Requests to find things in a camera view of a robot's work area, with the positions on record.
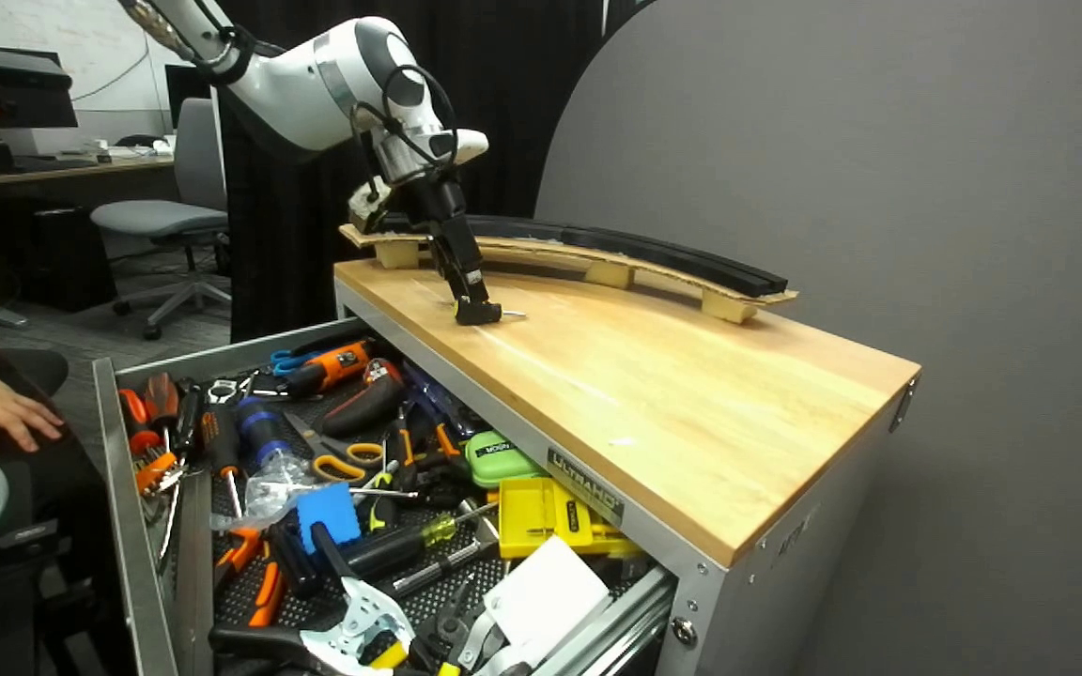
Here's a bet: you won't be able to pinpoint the curved black foam strip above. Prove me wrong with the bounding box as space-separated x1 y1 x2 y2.
350 208 794 300

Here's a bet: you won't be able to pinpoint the black green screwdriver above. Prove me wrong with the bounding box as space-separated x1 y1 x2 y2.
346 494 499 578

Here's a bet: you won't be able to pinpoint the blue handled tool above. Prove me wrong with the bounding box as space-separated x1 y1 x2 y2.
268 345 321 382

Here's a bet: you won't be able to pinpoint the grey metal tool drawer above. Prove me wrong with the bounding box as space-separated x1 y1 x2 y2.
89 311 684 676

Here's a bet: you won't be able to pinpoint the red black handled screwdriver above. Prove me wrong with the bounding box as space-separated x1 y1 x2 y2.
197 407 251 519

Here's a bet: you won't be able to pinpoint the grey black bar clamp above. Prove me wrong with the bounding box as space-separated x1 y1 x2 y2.
207 521 420 676

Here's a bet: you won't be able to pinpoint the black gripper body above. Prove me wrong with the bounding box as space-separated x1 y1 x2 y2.
376 154 466 233

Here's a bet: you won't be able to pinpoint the black handle with orange tip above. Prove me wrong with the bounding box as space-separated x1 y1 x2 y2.
312 355 410 440

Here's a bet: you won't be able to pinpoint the office desk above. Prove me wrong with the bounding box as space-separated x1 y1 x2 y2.
0 147 180 211

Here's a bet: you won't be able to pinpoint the white box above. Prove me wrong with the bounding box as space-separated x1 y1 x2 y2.
481 532 615 667

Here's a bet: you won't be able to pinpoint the curved cardboard wooden base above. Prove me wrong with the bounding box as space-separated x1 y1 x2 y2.
336 218 805 331

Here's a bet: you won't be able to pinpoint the grey office chair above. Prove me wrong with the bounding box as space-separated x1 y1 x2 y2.
87 95 232 341

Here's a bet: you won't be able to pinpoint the blue handled screwdriver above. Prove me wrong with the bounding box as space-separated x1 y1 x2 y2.
232 394 309 479

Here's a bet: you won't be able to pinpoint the orange handled scissors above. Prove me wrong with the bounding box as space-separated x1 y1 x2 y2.
283 408 391 489

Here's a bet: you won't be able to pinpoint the black computer monitor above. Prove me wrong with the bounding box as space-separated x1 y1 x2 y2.
0 42 78 136

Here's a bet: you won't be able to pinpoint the grey partition panel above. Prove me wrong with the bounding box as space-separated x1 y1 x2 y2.
534 0 1082 676

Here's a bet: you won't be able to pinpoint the orange black handled pliers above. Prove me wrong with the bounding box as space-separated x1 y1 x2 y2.
391 397 462 474

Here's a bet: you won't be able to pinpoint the black curtain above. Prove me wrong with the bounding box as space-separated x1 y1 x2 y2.
207 0 659 345

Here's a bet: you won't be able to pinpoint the clear plastic bag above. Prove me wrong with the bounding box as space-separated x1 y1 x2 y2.
238 445 321 531

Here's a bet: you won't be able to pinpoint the blue block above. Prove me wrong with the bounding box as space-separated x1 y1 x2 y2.
292 479 365 556

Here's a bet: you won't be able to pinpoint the green tape measure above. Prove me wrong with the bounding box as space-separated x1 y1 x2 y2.
457 429 544 489

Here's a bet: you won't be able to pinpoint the orange black handled tool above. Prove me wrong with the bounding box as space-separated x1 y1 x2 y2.
283 333 376 402

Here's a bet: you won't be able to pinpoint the yellow tool case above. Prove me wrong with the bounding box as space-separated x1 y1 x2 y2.
492 474 648 564

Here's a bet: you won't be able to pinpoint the grey cabinet with wooden top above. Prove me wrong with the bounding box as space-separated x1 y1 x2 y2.
332 254 926 676

